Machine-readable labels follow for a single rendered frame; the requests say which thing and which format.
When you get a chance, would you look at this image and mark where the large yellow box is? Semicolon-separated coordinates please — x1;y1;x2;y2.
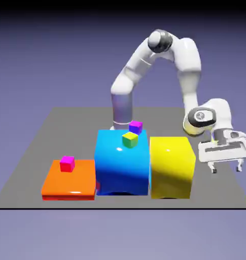
149;136;196;200

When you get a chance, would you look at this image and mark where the large blue box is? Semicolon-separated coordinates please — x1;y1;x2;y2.
94;129;151;197

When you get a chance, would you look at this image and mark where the small purple cube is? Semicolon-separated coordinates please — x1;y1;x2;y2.
128;120;144;136

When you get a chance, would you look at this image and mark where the small red cube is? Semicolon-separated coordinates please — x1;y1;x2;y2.
59;155;76;173

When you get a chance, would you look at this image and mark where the small green cube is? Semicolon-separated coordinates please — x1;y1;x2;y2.
122;131;139;149

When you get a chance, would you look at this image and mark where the large orange box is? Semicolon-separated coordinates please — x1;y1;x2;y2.
41;159;97;201

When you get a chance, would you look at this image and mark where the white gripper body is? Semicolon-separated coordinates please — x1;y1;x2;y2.
198;137;246;163

